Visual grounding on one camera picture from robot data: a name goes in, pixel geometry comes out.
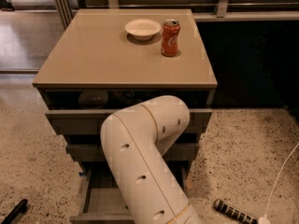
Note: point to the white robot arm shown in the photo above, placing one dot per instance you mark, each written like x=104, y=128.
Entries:
x=134, y=141

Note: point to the grey drawer cabinet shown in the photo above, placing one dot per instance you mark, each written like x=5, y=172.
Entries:
x=96, y=53

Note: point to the middle grey drawer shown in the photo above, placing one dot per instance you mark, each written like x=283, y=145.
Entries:
x=177, y=152

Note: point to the grey drawer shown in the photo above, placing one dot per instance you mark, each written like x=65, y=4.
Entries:
x=177, y=152
x=89, y=121
x=102, y=202

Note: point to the top grey drawer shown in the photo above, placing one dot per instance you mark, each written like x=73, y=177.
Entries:
x=89, y=121

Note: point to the bottom grey drawer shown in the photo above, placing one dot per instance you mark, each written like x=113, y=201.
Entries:
x=102, y=202

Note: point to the grey round speaker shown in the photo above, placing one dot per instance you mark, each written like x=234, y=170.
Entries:
x=93, y=99

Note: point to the white bowl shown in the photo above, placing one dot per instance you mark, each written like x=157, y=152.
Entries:
x=143, y=29

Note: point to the orange soda can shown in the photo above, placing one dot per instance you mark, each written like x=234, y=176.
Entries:
x=169, y=47

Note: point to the black object on floor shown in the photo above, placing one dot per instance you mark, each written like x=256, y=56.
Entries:
x=20, y=208

